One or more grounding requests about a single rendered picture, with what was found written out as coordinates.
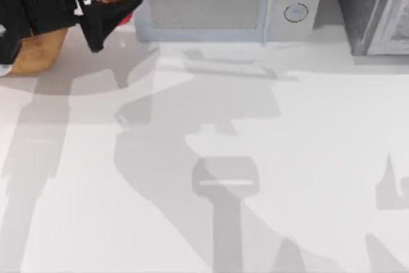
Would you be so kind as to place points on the microwave oven door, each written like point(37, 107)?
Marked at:
point(204, 1)

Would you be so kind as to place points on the pale microwave oven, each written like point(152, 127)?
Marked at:
point(287, 30)

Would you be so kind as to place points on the round microwave knob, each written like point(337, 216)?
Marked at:
point(296, 12)

